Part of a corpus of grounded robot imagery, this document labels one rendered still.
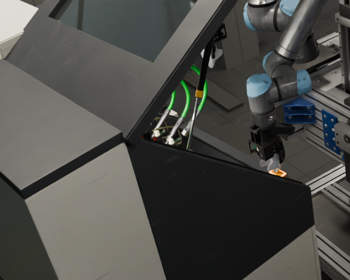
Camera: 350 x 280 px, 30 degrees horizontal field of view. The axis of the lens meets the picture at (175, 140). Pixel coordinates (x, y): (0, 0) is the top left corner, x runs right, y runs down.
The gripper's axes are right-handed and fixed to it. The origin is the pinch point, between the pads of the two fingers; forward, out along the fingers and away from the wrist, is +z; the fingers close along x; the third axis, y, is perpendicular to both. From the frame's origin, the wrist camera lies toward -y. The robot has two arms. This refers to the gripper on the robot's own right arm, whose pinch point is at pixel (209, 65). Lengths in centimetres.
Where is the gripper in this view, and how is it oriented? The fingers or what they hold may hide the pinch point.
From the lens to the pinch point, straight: 232.5
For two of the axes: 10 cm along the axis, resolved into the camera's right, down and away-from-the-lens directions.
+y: 7.8, -4.7, 4.2
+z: 2.0, 8.1, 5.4
